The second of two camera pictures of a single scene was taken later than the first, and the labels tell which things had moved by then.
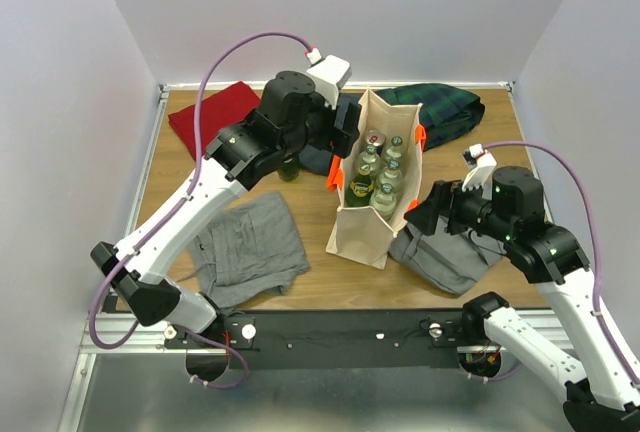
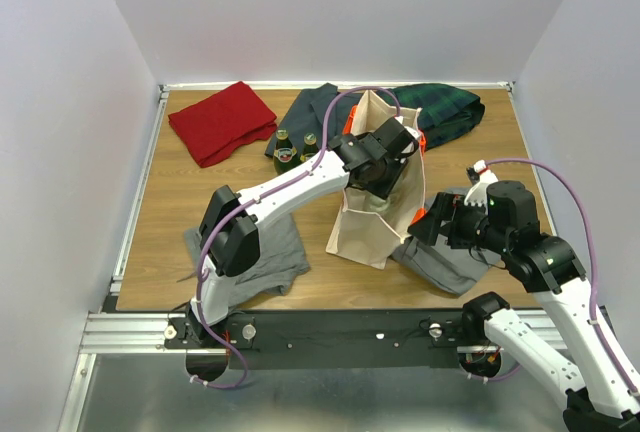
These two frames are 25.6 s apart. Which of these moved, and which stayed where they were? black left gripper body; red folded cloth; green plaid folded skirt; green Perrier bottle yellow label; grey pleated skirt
Moved: green Perrier bottle yellow label; black left gripper body
Stayed: red folded cloth; grey pleated skirt; green plaid folded skirt
